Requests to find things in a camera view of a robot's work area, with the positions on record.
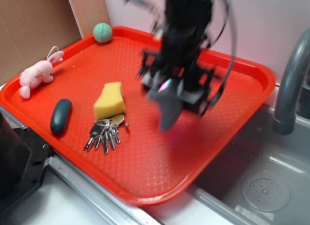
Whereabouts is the gray toy faucet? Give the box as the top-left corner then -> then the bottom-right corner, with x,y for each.
272,29 -> 310,135

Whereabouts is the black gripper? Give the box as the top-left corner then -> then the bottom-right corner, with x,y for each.
137,20 -> 224,116

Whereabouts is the pink plush bunny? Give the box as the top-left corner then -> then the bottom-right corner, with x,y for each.
19,46 -> 64,99

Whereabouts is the green rubber ball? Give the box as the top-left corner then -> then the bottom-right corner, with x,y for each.
93,23 -> 113,43

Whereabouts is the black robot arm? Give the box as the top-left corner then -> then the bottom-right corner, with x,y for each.
137,0 -> 223,120

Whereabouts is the gray toy sink basin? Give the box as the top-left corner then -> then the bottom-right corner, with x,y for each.
146,93 -> 310,225

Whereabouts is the red plastic tray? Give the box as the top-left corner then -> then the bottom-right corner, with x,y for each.
0,27 -> 276,206

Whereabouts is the dark green oval soap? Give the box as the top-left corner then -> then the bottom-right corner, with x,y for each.
50,98 -> 72,136

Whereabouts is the yellow sponge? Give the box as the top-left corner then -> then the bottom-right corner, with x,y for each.
93,82 -> 126,120

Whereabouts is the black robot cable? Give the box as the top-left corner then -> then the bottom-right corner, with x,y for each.
213,0 -> 238,90

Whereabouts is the light wooden board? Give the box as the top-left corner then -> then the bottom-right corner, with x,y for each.
68,0 -> 110,38

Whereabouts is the brown cardboard panel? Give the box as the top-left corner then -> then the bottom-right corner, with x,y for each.
0,0 -> 81,84

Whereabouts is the bunch of silver keys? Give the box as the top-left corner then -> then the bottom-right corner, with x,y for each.
83,114 -> 129,155

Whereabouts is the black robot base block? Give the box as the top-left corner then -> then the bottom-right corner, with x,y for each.
0,115 -> 50,216

